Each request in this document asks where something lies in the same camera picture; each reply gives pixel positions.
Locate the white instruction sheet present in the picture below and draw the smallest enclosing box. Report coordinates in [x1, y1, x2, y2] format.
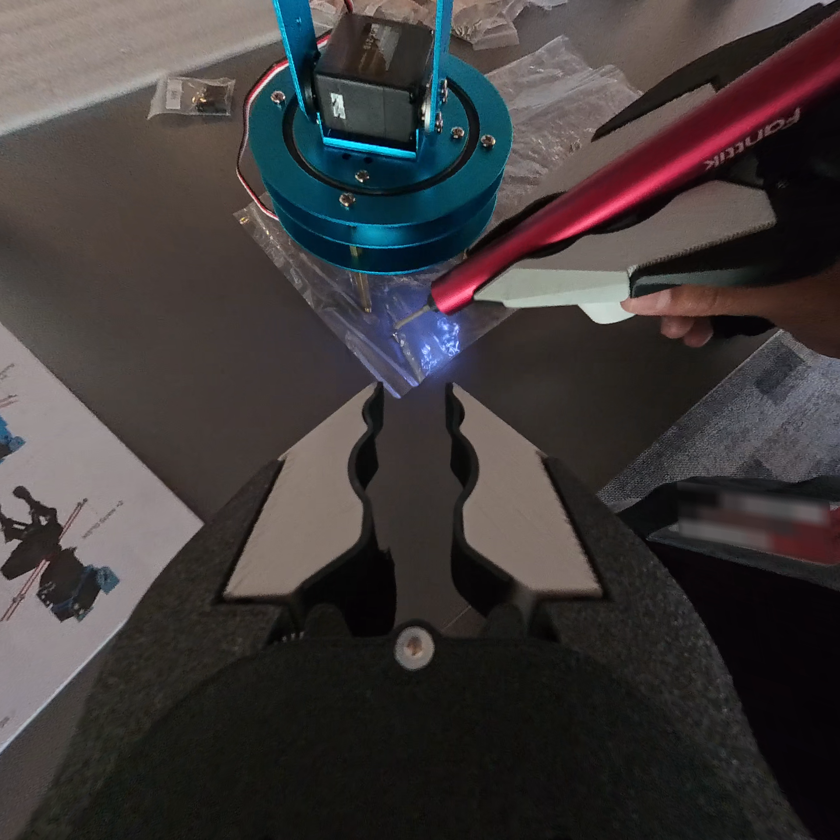
[0, 320, 206, 753]

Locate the red electric screwdriver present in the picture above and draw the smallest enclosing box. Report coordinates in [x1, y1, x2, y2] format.
[395, 8, 840, 329]

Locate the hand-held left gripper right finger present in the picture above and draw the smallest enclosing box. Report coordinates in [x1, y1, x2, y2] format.
[445, 382, 605, 598]

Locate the white foam sheet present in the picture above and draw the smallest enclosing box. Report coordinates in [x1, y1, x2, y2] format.
[0, 0, 342, 137]

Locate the clear plastic bag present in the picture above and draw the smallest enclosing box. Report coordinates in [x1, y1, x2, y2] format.
[235, 35, 645, 399]

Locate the grey desk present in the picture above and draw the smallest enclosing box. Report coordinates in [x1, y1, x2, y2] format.
[0, 0, 840, 756]

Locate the small bag of black parts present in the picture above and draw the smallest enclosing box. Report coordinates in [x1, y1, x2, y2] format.
[147, 75, 237, 121]

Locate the red white servo cable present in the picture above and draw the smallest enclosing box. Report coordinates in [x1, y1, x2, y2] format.
[235, 29, 343, 221]

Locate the person's right hand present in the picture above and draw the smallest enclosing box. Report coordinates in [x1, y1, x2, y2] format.
[619, 281, 840, 360]

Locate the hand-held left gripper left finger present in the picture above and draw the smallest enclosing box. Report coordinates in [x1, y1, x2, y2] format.
[222, 384, 385, 601]

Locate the blue toy robot arm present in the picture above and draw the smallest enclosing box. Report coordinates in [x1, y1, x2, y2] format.
[244, 0, 514, 315]

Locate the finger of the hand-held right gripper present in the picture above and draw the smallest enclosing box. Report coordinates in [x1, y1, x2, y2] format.
[592, 59, 724, 143]
[469, 178, 778, 327]

